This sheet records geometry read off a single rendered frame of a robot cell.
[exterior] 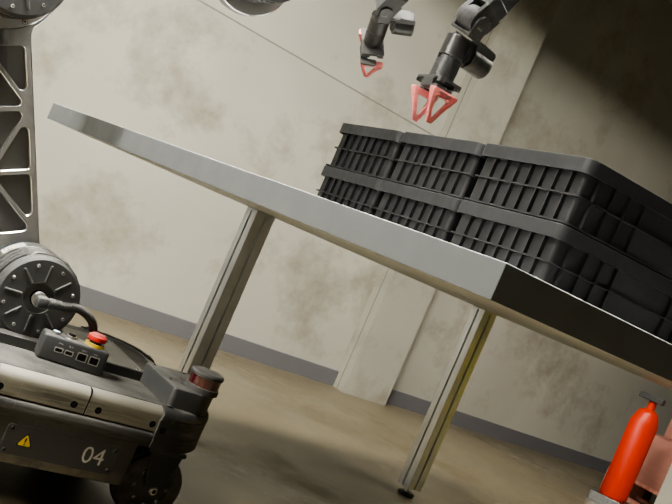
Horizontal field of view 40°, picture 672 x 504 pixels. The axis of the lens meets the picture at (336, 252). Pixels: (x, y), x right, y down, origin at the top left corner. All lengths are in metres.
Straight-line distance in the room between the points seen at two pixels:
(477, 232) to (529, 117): 3.62
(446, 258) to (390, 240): 0.10
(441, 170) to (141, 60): 2.38
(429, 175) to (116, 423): 0.76
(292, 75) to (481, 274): 3.41
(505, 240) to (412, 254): 0.55
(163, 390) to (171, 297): 2.39
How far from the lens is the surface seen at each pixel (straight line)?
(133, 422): 1.79
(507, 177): 1.62
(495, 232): 1.58
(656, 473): 5.54
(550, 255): 1.46
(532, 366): 5.69
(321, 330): 4.65
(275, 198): 1.28
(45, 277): 1.84
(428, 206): 1.78
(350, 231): 1.12
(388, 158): 1.97
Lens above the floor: 0.64
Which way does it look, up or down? level
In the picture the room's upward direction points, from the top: 23 degrees clockwise
